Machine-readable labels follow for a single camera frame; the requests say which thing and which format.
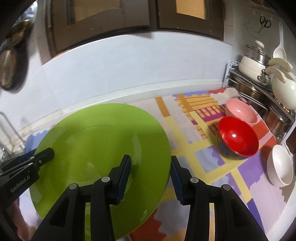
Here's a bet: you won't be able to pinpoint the black scissors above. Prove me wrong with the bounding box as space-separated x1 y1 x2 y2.
259 14 272 29

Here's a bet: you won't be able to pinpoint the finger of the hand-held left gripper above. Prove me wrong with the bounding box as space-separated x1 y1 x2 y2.
0 148 55 177
0 149 37 169

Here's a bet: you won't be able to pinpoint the cream ceramic kettle pot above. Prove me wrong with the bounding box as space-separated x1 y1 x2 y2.
265 58 296 105

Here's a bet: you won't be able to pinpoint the steel pot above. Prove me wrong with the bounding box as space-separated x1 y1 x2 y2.
232 80 270 109
264 105 292 137

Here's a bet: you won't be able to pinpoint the white pot with glass lid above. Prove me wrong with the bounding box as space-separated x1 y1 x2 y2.
238 40 272 82

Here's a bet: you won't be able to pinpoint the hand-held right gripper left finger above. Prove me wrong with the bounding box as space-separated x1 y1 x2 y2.
31 154 132 241

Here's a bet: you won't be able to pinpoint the pink bowl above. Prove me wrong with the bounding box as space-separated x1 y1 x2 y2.
225 98 258 127

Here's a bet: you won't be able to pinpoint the green plate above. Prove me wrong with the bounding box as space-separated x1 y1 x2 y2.
29 103 172 240

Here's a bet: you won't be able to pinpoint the dark wooden window frame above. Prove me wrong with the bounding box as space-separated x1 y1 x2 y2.
45 0 225 58

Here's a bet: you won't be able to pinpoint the dark frying pan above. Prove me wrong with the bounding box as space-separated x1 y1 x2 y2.
0 46 28 92

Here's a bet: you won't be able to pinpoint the colourful patchwork mat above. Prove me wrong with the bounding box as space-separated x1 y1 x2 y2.
21 89 292 241

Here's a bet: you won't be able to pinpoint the white plastic grid panel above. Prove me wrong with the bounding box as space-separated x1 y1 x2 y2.
223 60 238 88

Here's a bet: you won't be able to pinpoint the white bowl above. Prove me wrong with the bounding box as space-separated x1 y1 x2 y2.
267 144 294 188

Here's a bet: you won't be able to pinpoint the white rice spoon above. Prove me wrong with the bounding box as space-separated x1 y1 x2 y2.
273 22 288 59

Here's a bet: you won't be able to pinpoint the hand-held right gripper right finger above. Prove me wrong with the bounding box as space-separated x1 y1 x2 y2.
171 155 270 241

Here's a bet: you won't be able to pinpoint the red and black bowl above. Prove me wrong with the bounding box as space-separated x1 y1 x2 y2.
217 116 259 160

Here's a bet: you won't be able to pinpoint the brass ladle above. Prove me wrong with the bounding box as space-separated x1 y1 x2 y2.
5 16 33 47

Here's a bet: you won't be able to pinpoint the metal pot rack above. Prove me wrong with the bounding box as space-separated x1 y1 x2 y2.
225 70 296 142

